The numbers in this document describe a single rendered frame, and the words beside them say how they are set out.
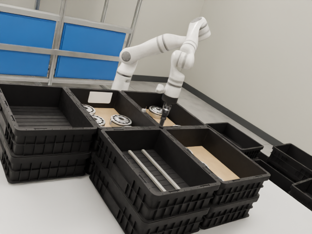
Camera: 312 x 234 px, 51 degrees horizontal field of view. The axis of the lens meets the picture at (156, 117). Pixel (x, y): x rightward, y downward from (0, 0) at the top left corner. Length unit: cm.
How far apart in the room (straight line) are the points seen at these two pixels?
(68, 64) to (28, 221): 250
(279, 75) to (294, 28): 61
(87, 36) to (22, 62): 69
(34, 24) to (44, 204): 225
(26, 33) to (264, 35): 303
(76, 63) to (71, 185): 232
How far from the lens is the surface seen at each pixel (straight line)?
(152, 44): 177
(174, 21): 522
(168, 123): 175
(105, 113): 164
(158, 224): 109
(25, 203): 122
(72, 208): 122
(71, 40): 340
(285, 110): 449
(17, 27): 320
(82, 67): 356
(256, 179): 134
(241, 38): 494
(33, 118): 146
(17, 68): 332
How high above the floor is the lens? 149
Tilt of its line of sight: 22 degrees down
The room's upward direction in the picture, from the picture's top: 18 degrees clockwise
